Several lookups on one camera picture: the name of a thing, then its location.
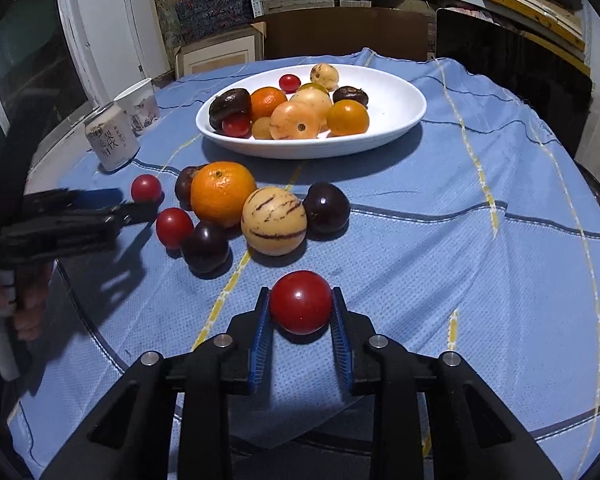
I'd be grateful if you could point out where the pale yellow pepino melon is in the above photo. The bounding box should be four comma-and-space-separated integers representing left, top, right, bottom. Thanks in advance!
310, 63, 340, 89
269, 101, 321, 141
290, 88, 334, 121

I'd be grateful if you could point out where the purple striped pepino melon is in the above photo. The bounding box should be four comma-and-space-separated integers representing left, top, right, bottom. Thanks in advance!
241, 186, 308, 257

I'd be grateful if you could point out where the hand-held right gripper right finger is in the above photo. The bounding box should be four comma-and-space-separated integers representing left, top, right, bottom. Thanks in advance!
330, 287, 563, 480

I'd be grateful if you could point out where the framed picture in cardboard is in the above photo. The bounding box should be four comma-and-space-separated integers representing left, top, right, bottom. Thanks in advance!
174, 22, 267, 81

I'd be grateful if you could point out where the blue tablecloth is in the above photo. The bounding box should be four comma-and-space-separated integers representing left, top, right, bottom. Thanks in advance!
7, 47, 600, 480

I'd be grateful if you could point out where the dark purple tomato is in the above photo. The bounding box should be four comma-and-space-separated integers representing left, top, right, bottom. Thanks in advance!
174, 165, 206, 211
209, 88, 253, 133
181, 220, 231, 275
332, 86, 370, 109
302, 182, 352, 236

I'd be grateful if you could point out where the white door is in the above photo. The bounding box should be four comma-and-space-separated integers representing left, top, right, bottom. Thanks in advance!
72, 0, 173, 106

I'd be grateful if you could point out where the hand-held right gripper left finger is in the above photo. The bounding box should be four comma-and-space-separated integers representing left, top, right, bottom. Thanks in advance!
40, 287, 276, 480

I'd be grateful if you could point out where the white paper cup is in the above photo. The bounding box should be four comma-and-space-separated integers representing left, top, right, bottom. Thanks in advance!
113, 77, 161, 137

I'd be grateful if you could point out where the stack of patterned dark boxes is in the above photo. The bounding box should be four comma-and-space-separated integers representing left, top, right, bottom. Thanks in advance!
172, 0, 256, 46

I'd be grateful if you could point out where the black chair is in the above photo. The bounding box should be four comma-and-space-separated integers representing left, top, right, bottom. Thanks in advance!
575, 162, 600, 221

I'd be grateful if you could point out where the orange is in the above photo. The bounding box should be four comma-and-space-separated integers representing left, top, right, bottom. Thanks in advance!
250, 86, 288, 118
190, 161, 258, 229

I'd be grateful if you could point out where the person's left hand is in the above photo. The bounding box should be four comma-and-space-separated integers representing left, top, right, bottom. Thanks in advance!
0, 262, 55, 343

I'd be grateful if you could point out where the white framed glass window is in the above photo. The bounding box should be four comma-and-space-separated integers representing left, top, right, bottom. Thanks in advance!
0, 0, 98, 131

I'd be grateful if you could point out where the white drink can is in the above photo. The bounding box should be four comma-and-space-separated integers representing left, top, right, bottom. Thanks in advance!
84, 102, 141, 173

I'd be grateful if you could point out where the grey-green marbled board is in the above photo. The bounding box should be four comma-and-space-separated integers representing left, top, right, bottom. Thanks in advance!
150, 0, 186, 68

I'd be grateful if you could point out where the brown board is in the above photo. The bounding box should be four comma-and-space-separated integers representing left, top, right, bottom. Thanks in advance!
252, 6, 433, 63

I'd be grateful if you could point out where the white oval plate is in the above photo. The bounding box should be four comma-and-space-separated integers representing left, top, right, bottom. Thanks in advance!
195, 63, 427, 161

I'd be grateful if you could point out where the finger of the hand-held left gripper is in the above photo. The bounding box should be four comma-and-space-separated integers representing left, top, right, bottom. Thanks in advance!
22, 188, 126, 211
55, 201, 159, 256

